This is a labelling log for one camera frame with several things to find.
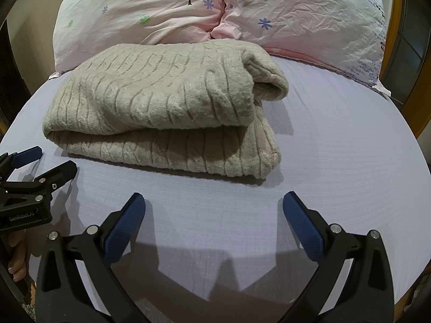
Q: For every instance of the person's left hand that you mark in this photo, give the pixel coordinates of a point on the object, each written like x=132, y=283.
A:
x=18, y=257

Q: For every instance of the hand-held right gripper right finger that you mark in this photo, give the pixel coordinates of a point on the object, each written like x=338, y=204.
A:
x=303, y=223

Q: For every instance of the pink floral pillow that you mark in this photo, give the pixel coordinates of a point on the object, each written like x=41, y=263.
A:
x=141, y=13
x=303, y=20

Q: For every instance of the beige knitted sweater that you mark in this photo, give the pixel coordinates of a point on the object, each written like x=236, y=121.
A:
x=161, y=104

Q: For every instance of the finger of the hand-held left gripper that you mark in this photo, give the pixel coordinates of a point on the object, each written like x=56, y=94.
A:
x=28, y=154
x=59, y=173

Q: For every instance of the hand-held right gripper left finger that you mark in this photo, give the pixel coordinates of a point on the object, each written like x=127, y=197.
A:
x=123, y=228

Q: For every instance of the wooden bed frame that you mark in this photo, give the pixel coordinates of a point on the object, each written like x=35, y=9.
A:
x=409, y=84

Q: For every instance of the lavender bed sheet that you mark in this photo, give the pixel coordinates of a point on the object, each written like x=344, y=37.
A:
x=235, y=191

